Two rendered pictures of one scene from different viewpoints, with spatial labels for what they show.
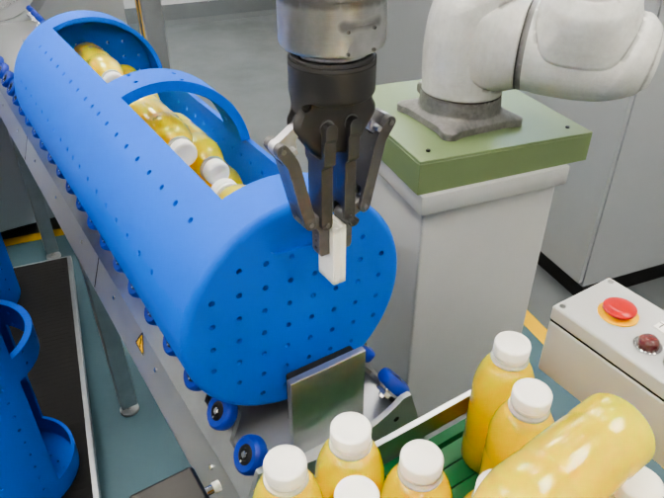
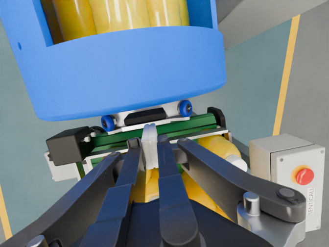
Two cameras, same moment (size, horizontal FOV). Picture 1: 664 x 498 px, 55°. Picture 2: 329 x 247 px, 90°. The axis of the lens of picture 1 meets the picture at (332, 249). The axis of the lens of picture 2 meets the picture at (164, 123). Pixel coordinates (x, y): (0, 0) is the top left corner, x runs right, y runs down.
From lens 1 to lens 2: 62 cm
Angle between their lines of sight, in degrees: 66
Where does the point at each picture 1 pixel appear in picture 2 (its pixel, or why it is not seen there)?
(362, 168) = (199, 175)
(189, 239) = (23, 71)
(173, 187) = not seen: outside the picture
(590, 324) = (282, 176)
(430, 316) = (247, 6)
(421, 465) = not seen: hidden behind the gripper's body
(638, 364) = not seen: hidden behind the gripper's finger
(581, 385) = (254, 166)
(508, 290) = (297, 7)
